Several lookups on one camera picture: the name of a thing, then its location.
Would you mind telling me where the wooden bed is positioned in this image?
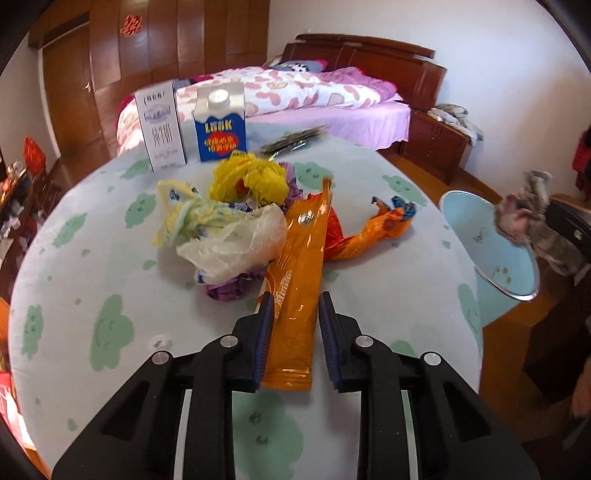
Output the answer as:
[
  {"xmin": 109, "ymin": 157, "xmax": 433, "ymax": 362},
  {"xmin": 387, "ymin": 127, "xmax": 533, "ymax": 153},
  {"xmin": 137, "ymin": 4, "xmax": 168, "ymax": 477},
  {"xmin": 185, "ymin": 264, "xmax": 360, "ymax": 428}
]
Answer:
[{"xmin": 115, "ymin": 33, "xmax": 448, "ymax": 158}]

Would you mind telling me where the red jacket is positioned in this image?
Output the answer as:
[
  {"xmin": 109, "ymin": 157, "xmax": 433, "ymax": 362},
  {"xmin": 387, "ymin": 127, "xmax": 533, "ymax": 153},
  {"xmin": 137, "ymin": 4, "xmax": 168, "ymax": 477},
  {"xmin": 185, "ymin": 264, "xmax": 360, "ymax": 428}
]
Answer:
[{"xmin": 573, "ymin": 122, "xmax": 591, "ymax": 195}]

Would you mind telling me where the wooden nightstand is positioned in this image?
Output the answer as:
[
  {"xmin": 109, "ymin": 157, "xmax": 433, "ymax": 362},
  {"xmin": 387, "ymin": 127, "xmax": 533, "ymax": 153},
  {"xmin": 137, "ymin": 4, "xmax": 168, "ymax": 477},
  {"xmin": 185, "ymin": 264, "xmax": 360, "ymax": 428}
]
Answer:
[{"xmin": 399, "ymin": 108, "xmax": 476, "ymax": 185}]

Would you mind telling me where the pale yellow plastic bag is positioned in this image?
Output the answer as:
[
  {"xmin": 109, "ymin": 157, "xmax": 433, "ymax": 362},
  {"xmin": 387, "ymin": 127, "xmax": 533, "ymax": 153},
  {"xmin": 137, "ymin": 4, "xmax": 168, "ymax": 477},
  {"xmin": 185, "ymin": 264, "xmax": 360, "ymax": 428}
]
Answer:
[{"xmin": 154, "ymin": 180, "xmax": 259, "ymax": 247}]

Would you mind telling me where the red bag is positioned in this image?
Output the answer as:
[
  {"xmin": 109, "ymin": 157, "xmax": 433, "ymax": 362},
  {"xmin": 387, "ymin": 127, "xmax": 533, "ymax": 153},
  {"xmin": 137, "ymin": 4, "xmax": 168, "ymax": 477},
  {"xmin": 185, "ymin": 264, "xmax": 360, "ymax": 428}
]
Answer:
[{"xmin": 23, "ymin": 137, "xmax": 48, "ymax": 174}]

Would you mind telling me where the wooden door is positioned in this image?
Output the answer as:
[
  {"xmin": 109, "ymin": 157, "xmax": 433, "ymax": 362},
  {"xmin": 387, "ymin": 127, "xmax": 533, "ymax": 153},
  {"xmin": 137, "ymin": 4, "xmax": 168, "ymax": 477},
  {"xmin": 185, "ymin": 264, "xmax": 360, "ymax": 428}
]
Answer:
[{"xmin": 39, "ymin": 34, "xmax": 100, "ymax": 160}]

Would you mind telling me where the blue milk carton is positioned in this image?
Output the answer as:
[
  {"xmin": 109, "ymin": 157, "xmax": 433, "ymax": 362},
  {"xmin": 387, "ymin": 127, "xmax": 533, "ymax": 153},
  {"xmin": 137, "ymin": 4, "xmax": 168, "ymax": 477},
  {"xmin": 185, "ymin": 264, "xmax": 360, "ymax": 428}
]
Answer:
[{"xmin": 191, "ymin": 83, "xmax": 249, "ymax": 162}]

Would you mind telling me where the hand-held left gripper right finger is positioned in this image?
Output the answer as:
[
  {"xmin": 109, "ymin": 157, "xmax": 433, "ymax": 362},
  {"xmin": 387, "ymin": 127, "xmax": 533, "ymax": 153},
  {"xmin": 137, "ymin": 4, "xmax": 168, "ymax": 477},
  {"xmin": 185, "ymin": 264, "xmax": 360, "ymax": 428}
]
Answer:
[{"xmin": 318, "ymin": 291, "xmax": 541, "ymax": 480}]

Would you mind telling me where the long orange wrapper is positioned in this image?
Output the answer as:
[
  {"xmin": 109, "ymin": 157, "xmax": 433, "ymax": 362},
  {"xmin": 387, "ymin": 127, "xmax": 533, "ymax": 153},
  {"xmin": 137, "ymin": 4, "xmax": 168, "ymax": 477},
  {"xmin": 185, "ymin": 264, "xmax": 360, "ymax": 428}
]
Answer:
[{"xmin": 261, "ymin": 179, "xmax": 334, "ymax": 391}]

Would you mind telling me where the clear plastic bag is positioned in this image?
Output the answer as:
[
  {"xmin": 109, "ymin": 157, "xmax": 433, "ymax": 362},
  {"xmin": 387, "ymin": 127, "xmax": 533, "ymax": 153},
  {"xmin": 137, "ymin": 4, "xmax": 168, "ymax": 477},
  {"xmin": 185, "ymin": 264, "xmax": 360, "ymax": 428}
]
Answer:
[{"xmin": 178, "ymin": 205, "xmax": 288, "ymax": 284}]

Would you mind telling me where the cluttered side table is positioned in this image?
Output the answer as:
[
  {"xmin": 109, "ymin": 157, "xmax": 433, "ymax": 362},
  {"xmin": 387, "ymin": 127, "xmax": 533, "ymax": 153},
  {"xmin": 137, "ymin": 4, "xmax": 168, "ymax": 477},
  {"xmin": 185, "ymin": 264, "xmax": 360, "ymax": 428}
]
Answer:
[{"xmin": 0, "ymin": 157, "xmax": 51, "ymax": 259}]

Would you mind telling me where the white milk carton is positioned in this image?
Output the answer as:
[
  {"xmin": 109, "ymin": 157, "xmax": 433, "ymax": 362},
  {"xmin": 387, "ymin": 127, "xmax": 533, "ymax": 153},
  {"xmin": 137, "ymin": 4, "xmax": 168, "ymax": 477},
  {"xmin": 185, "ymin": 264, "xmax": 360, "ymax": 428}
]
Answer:
[{"xmin": 135, "ymin": 79, "xmax": 188, "ymax": 172}]

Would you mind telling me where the cow print blanket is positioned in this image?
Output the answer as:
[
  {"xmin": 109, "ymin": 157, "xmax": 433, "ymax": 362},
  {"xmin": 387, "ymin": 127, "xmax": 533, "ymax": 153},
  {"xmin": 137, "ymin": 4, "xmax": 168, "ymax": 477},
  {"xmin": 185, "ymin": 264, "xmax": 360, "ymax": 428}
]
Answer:
[{"xmin": 173, "ymin": 58, "xmax": 328, "ymax": 88}]

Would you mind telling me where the wooden wardrobe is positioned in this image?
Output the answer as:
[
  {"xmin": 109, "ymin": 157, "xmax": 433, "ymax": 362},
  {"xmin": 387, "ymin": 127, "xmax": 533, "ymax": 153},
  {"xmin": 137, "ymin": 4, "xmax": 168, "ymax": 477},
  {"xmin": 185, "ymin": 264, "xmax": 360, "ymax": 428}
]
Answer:
[{"xmin": 28, "ymin": 0, "xmax": 271, "ymax": 160}]

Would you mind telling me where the heart print quilt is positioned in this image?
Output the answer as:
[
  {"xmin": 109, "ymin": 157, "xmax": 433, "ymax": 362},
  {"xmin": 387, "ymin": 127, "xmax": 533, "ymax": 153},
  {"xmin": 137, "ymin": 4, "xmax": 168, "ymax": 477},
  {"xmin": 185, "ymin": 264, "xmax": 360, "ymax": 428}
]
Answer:
[{"xmin": 116, "ymin": 67, "xmax": 402, "ymax": 155}]

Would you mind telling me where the pink quilt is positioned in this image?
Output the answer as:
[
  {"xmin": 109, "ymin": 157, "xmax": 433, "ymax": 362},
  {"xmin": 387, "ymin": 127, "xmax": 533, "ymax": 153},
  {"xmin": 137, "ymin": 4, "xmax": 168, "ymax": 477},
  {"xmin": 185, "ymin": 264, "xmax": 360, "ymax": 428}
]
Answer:
[{"xmin": 323, "ymin": 67, "xmax": 402, "ymax": 100}]

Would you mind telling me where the orange and blue wrapper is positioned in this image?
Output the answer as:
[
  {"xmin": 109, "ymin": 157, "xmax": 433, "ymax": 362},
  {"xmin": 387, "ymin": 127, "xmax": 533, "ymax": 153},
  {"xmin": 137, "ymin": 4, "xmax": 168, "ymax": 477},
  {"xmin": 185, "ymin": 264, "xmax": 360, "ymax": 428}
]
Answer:
[{"xmin": 307, "ymin": 194, "xmax": 419, "ymax": 263}]

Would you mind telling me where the light blue waste bin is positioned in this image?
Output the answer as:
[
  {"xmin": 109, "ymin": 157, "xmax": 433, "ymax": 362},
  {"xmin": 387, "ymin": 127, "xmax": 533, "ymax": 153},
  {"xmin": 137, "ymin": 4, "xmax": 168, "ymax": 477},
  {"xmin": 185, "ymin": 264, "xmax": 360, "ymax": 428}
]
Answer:
[{"xmin": 438, "ymin": 190, "xmax": 540, "ymax": 333}]

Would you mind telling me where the purple foil wrapper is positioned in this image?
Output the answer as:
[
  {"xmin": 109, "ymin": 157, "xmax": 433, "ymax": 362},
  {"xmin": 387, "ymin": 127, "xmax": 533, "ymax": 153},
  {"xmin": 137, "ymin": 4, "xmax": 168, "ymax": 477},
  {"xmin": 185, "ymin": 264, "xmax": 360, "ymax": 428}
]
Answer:
[{"xmin": 205, "ymin": 272, "xmax": 269, "ymax": 302}]

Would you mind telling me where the pile of clothes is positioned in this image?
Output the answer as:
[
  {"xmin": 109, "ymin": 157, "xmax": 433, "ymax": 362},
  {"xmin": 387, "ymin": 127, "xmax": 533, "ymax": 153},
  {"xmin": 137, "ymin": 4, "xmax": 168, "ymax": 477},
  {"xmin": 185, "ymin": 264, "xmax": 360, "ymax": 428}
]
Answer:
[{"xmin": 427, "ymin": 104, "xmax": 485, "ymax": 146}]

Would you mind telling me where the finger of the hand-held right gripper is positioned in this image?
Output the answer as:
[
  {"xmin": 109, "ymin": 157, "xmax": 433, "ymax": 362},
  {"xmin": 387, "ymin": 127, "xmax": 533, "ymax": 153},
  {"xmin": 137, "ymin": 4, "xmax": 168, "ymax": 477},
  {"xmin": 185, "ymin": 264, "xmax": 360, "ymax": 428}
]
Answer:
[{"xmin": 547, "ymin": 198, "xmax": 591, "ymax": 260}]

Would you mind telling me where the black foil wrapper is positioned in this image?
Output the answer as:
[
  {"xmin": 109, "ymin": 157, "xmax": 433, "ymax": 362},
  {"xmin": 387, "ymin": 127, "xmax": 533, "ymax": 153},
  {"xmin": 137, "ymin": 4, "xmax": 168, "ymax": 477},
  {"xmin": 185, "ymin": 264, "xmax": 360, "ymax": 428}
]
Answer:
[{"xmin": 259, "ymin": 124, "xmax": 329, "ymax": 155}]

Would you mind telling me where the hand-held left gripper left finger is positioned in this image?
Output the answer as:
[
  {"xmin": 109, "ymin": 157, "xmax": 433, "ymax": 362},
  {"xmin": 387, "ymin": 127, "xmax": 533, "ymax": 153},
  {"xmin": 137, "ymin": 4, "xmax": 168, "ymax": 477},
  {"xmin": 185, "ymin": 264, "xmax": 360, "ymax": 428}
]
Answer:
[{"xmin": 52, "ymin": 292, "xmax": 274, "ymax": 480}]

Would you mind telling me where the dark wooden cabinet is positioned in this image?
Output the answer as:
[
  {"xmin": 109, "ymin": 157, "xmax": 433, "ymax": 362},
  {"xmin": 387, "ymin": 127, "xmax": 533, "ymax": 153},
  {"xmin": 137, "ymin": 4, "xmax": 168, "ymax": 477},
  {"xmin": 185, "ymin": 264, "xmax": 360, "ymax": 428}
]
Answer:
[{"xmin": 522, "ymin": 258, "xmax": 591, "ymax": 407}]

